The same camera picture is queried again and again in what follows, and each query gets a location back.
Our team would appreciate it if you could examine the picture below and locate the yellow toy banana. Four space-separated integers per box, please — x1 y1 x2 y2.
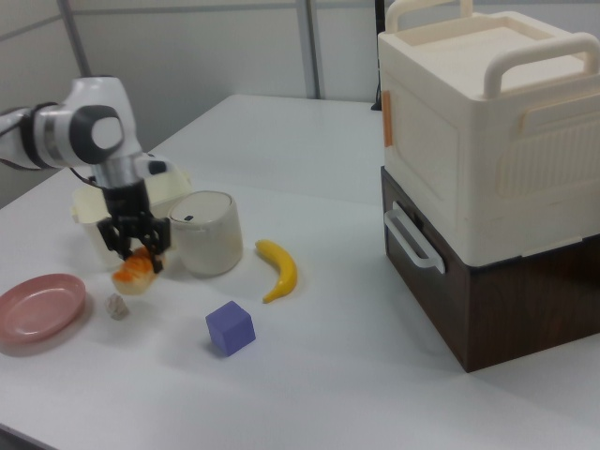
253 238 299 306

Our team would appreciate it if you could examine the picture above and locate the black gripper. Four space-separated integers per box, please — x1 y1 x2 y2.
97 180 173 274

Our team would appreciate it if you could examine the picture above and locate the white box handle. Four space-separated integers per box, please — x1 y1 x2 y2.
383 201 447 275

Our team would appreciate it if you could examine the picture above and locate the cream storage box with handles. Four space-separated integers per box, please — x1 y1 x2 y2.
376 0 600 269

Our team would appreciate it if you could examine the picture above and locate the white open plastic container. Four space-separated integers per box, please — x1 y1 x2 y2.
69 162 194 272

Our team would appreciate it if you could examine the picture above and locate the pink round plate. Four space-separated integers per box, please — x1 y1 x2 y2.
0 273 88 347

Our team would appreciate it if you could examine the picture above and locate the orange topped bread piece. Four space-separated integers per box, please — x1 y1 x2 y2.
111 247 159 297

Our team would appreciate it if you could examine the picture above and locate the beige lidded trash can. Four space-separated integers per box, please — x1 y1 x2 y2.
166 188 245 278

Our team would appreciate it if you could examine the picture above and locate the small white garlic bulb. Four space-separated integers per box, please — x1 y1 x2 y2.
103 292 130 323

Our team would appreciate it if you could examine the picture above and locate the orange tape strip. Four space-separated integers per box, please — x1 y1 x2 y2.
381 90 397 149

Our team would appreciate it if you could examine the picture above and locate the purple foam cube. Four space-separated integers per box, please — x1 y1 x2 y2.
204 300 257 359

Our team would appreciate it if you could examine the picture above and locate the dark brown wooden box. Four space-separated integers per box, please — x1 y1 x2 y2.
380 165 600 374

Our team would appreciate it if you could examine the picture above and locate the black camera stand pole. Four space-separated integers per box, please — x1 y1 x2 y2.
371 0 386 113

